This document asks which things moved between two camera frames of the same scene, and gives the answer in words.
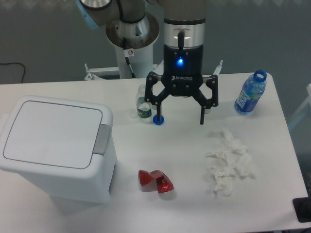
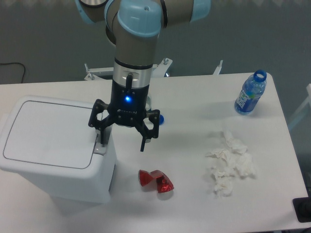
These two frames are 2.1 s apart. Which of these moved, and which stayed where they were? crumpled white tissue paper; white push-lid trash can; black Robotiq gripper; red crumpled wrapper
Moved: black Robotiq gripper
Stayed: crumpled white tissue paper; white push-lid trash can; red crumpled wrapper
